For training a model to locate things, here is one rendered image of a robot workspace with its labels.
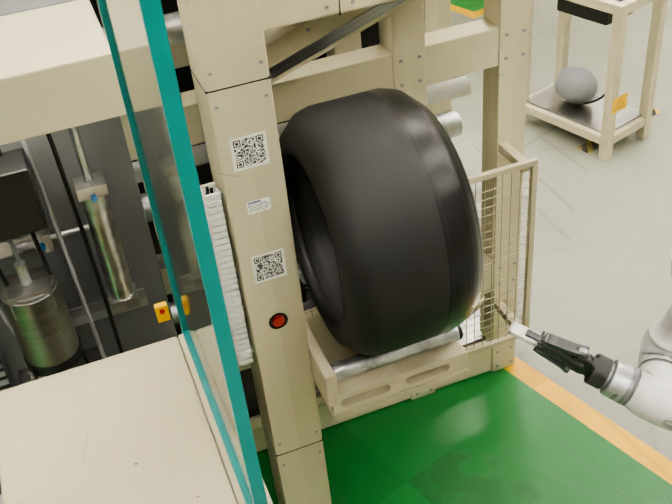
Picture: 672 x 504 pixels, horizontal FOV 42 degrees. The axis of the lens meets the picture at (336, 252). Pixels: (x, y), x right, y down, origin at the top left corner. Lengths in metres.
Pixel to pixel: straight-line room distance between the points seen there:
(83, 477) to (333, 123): 0.87
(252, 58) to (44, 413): 0.75
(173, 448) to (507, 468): 1.74
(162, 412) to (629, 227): 2.93
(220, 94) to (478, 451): 1.81
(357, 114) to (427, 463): 1.52
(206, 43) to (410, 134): 0.48
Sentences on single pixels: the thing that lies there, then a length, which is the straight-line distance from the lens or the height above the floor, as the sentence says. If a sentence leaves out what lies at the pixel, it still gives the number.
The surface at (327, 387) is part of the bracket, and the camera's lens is 2.07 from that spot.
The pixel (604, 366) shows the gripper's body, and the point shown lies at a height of 0.97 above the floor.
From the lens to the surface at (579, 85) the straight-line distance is 4.71.
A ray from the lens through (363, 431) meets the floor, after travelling 3.20.
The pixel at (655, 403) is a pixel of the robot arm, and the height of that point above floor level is 0.92.
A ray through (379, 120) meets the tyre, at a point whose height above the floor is 1.49.
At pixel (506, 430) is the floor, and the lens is 3.20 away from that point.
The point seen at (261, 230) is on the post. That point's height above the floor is 1.32.
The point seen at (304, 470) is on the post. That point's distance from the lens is 2.42.
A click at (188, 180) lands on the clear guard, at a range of 0.91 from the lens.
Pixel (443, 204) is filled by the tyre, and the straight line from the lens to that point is 1.83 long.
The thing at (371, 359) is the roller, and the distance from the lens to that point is 2.13.
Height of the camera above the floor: 2.39
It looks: 37 degrees down
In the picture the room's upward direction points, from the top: 6 degrees counter-clockwise
